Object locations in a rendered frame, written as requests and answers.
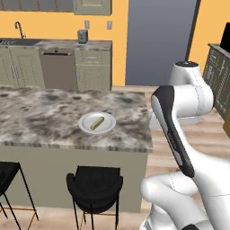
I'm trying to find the white round plate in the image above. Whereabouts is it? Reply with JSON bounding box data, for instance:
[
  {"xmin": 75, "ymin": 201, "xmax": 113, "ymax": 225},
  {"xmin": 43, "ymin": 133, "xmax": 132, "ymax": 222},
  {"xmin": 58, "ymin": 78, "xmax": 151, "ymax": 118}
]
[{"xmin": 77, "ymin": 111, "xmax": 117, "ymax": 135}]

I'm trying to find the beige kitchen island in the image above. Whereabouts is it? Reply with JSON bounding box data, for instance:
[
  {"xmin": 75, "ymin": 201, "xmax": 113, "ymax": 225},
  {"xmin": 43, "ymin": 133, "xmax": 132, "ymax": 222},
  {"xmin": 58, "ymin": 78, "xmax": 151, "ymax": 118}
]
[{"xmin": 0, "ymin": 86, "xmax": 154, "ymax": 214}]

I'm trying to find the black appliance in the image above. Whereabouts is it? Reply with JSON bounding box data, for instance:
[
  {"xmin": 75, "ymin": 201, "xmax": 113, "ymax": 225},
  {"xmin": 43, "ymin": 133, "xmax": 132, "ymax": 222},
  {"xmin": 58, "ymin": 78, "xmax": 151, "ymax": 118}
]
[{"xmin": 219, "ymin": 22, "xmax": 230, "ymax": 54}]

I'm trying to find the steel sink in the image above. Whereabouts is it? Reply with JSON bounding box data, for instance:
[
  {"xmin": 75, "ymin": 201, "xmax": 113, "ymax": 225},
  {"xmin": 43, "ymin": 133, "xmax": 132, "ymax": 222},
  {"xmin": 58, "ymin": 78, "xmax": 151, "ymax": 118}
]
[{"xmin": 0, "ymin": 38, "xmax": 40, "ymax": 47}]

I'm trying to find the dark green cupboard unit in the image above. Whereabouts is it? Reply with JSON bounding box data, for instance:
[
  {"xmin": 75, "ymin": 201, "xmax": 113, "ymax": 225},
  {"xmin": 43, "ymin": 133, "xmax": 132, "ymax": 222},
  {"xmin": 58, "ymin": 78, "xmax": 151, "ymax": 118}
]
[{"xmin": 202, "ymin": 43, "xmax": 230, "ymax": 121}]

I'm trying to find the beige base cupboard run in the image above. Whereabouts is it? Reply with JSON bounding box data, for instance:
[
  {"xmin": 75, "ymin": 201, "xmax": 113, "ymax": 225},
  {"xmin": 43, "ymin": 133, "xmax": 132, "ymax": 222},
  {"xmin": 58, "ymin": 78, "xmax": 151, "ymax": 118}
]
[{"xmin": 0, "ymin": 47, "xmax": 46, "ymax": 90}]

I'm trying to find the pale green butter stick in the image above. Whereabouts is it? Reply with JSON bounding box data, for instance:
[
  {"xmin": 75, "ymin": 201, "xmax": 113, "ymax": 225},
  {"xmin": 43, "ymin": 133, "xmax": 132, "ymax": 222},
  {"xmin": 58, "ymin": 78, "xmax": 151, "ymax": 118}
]
[{"xmin": 89, "ymin": 116, "xmax": 105, "ymax": 131}]

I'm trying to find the black bar stool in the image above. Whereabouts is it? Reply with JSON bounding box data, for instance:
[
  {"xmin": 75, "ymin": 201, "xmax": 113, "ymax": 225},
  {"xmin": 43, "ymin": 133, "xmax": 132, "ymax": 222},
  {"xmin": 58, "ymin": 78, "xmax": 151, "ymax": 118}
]
[
  {"xmin": 0, "ymin": 161, "xmax": 40, "ymax": 230},
  {"xmin": 66, "ymin": 165, "xmax": 124, "ymax": 230}
]

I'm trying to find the steel dishwasher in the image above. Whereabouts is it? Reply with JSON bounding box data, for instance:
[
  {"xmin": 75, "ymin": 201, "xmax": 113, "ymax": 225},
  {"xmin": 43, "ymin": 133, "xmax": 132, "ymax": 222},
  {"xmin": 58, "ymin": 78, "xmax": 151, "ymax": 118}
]
[{"xmin": 39, "ymin": 49, "xmax": 78, "ymax": 91}]

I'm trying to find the grey wall cupboard run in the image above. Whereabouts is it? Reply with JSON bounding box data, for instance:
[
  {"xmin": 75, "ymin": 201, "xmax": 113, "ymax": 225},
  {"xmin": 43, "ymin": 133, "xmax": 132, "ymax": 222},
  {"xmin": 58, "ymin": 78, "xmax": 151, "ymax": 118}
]
[{"xmin": 0, "ymin": 0, "xmax": 75, "ymax": 13}]

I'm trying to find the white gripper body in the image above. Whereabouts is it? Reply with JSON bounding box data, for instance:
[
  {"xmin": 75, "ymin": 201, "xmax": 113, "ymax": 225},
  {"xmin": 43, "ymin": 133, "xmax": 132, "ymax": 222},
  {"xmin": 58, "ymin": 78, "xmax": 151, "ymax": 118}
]
[{"xmin": 148, "ymin": 111, "xmax": 163, "ymax": 130}]

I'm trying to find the grey toaster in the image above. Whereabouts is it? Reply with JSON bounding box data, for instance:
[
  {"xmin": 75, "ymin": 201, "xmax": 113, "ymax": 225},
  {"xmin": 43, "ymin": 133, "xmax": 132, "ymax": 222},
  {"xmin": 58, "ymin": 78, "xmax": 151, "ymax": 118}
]
[{"xmin": 76, "ymin": 29, "xmax": 89, "ymax": 45}]

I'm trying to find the grey fridge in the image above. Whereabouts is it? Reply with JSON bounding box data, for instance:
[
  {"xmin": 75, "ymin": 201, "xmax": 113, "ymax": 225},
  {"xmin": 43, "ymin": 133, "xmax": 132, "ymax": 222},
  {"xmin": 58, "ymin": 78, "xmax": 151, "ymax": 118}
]
[{"xmin": 124, "ymin": 0, "xmax": 202, "ymax": 87}]

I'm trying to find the beige drawer cupboard unit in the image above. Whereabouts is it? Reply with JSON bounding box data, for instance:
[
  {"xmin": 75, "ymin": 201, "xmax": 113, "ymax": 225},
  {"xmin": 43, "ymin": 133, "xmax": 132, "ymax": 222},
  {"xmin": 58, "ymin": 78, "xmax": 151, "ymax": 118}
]
[{"xmin": 74, "ymin": 48, "xmax": 113, "ymax": 92}]

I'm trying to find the beige wall cupboard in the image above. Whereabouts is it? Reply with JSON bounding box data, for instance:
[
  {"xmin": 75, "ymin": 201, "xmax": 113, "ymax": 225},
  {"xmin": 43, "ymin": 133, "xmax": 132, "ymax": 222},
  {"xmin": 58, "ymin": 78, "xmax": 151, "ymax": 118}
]
[{"xmin": 73, "ymin": 0, "xmax": 112, "ymax": 17}]

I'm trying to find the steel sink tap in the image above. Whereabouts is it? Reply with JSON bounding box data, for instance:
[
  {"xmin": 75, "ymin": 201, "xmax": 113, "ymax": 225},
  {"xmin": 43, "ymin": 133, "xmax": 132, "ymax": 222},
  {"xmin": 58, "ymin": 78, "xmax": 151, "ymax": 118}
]
[{"xmin": 13, "ymin": 21, "xmax": 27, "ymax": 40}]

